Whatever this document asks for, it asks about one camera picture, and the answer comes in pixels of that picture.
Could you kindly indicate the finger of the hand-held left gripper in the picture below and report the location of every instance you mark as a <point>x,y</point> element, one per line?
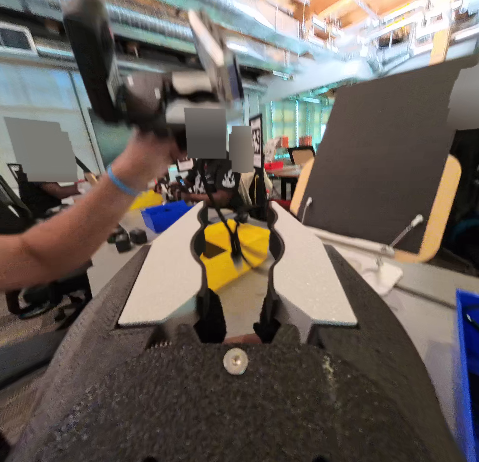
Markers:
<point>175,113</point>
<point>191,83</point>

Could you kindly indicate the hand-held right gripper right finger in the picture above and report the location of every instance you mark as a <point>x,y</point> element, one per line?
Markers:
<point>314,282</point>

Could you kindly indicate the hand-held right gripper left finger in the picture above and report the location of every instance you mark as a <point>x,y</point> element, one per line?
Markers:
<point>164,282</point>

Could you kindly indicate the blue plastic bin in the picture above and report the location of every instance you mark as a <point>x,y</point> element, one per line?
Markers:
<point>467,376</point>
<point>164,215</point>

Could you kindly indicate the person's left forearm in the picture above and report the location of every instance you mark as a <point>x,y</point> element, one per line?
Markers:
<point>56,241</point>

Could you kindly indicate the person's left hand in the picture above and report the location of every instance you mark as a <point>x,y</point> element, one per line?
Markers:
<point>149,158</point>

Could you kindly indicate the black bin divider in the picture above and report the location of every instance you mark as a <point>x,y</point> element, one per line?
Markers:
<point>214,250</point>

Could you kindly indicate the black block with green display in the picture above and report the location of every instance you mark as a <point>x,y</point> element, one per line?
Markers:
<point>114,236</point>

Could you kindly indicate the black and white sign stand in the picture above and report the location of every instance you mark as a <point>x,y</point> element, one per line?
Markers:
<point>256,140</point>

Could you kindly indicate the blue wristband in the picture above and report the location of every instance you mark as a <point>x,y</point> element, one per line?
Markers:
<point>119,183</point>

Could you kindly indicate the beige hanging jacket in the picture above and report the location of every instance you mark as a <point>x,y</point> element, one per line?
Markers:
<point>249,188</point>

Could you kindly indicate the tan-backed chair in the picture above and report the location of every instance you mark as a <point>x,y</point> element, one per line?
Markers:
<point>301,157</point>

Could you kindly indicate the wooden-framed black book stand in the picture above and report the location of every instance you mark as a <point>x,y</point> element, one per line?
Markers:
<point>374,151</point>

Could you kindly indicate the silver ceiling duct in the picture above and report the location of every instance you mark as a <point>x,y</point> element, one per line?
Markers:
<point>157,24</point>

